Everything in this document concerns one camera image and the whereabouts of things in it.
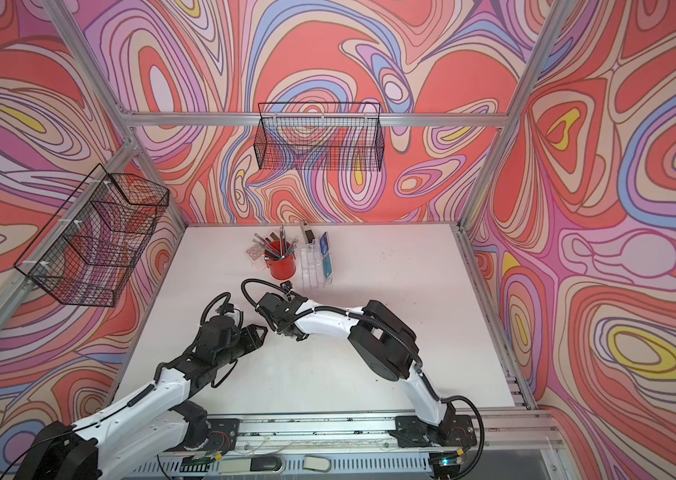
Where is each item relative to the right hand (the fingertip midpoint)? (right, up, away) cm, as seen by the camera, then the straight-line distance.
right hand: (307, 321), depth 93 cm
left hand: (-10, -1, -7) cm, 12 cm away
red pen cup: (-8, +19, +1) cm, 21 cm away
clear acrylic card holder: (+2, +18, +9) cm, 20 cm away
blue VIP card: (+5, +25, +9) cm, 27 cm away
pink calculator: (-21, +22, +16) cm, 34 cm away
